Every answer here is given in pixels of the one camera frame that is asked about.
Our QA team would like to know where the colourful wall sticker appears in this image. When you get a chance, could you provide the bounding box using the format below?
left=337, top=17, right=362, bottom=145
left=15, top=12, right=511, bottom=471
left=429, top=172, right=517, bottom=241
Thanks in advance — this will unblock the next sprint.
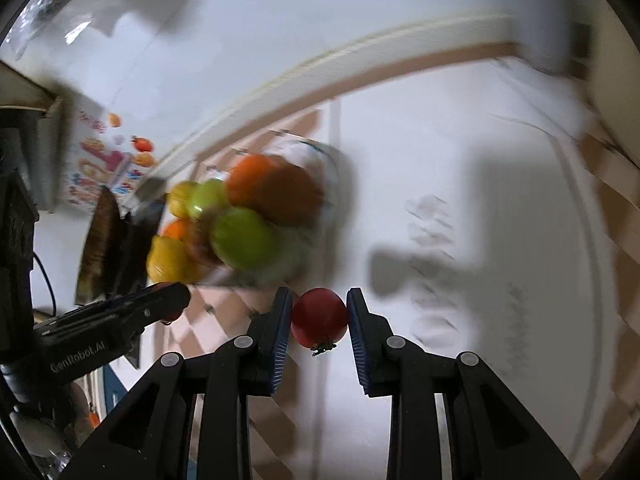
left=61, top=103, right=157, bottom=211

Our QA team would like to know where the green apple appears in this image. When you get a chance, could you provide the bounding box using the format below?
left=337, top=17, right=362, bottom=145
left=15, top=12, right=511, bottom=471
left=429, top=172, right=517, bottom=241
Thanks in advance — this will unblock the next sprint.
left=209, top=207, right=280, bottom=271
left=188, top=179, right=230, bottom=220

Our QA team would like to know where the yellow lemon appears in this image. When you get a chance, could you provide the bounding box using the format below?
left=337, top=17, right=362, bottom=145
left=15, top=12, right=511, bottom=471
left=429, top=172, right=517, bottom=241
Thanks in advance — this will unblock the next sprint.
left=146, top=235, right=204, bottom=285

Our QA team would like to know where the bright orange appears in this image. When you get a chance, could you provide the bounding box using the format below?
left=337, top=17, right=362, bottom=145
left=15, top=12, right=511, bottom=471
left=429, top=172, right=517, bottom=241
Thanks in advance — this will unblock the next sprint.
left=227, top=154, right=277, bottom=207

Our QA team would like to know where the checkered brown kitchen mat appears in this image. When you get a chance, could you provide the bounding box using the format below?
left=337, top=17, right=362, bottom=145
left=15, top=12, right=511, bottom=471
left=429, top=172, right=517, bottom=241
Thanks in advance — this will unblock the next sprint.
left=150, top=41, right=640, bottom=480

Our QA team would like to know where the dark orange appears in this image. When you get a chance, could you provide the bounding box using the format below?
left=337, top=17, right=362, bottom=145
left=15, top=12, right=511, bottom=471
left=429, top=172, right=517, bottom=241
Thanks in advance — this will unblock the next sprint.
left=254, top=164, right=323, bottom=226

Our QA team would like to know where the black wok pan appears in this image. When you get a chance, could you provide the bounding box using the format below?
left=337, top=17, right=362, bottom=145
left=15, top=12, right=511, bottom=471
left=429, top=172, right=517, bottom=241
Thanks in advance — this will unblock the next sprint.
left=75, top=186, right=122, bottom=306

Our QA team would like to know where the red cherry tomato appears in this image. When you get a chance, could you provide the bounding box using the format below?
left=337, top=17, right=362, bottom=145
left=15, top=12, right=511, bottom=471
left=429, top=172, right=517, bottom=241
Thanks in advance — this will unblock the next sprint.
left=160, top=310, right=183, bottom=325
left=291, top=287, right=348, bottom=356

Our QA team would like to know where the brown reddish pear apple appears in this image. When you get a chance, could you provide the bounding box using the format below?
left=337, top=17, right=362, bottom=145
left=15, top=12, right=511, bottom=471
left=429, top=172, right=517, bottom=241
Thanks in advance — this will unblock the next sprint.
left=183, top=217, right=221, bottom=266

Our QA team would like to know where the yellow-green citrus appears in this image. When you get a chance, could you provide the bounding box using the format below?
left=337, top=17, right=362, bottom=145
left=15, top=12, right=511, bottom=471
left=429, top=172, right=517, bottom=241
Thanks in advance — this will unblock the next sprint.
left=167, top=180, right=198, bottom=219

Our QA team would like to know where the black range hood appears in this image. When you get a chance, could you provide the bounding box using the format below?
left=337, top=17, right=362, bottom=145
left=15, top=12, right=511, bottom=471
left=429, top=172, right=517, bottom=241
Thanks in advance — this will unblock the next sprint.
left=0, top=64, right=64, bottom=210

